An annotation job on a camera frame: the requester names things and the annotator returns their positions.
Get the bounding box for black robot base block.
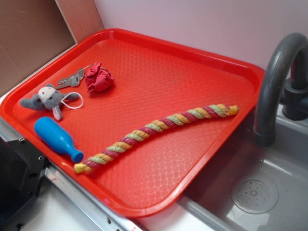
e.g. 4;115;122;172
0;139;46;230

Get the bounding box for red plastic tray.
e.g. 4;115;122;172
0;29;264;218

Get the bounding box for crumpled red cloth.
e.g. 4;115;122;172
84;63;115;93

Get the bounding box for blue plastic bottle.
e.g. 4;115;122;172
34;117;84;163

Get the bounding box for grey plush mouse toy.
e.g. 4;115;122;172
20;84;84;121

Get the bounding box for grey plastic sink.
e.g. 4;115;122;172
178;113;308;231

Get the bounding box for grey curved faucet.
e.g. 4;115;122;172
254;33;308;146

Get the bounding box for brown cardboard panel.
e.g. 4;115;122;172
0;0;105;90

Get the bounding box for multicolored twisted rope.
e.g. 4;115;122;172
73;103;239;174

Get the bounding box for silver keys on ring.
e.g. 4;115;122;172
55;64;93;89

